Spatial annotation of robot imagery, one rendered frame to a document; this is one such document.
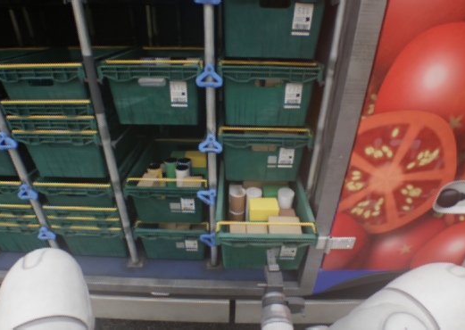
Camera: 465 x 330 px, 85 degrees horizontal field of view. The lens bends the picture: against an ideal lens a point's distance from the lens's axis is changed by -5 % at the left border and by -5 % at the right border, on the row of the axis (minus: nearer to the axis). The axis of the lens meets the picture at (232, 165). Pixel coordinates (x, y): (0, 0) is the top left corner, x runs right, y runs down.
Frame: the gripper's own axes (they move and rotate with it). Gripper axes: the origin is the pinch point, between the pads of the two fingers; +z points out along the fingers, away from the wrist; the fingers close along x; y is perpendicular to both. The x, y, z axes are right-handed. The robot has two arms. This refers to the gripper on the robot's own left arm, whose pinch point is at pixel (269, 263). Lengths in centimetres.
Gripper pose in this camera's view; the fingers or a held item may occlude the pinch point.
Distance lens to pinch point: 101.1
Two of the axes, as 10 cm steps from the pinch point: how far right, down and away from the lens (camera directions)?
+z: 0.1, -5.3, 8.5
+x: -0.1, 8.5, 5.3
